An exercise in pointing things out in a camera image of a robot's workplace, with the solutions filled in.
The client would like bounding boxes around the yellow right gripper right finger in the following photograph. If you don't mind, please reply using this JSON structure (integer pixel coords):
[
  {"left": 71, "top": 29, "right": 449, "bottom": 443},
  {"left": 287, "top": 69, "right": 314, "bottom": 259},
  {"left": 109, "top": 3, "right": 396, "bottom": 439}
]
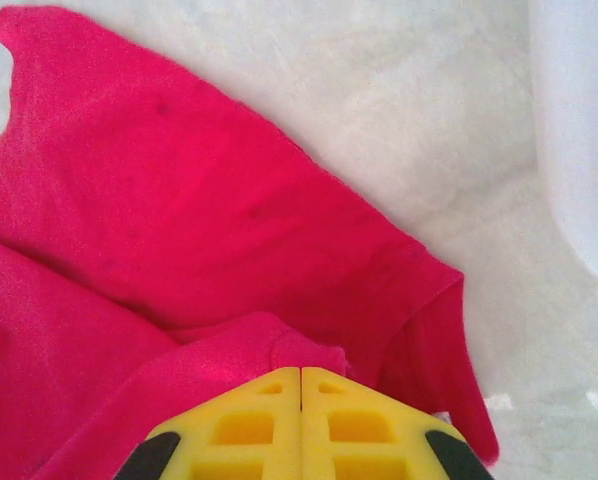
[{"left": 301, "top": 367, "right": 495, "bottom": 480}]

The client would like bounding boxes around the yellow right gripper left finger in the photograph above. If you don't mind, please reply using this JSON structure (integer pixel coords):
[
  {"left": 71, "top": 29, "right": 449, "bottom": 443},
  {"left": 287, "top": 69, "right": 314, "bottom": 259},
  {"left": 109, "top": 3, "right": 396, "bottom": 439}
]
[{"left": 121, "top": 367, "right": 303, "bottom": 480}]

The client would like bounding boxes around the red t-shirt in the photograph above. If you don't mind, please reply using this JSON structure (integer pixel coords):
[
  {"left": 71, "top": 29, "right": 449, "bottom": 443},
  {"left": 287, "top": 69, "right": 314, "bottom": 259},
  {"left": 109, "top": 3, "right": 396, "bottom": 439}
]
[{"left": 0, "top": 4, "right": 500, "bottom": 480}]

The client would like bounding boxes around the cream table cover sheet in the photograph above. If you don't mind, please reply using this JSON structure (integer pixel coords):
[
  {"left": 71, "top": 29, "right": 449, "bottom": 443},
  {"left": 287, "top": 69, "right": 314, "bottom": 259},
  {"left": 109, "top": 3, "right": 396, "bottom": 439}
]
[{"left": 0, "top": 0, "right": 598, "bottom": 480}]

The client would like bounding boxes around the white perforated plastic basket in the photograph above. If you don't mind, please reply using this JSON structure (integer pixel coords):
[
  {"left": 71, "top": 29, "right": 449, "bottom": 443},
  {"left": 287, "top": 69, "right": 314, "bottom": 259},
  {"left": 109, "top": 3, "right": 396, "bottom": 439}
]
[{"left": 526, "top": 0, "right": 598, "bottom": 299}]

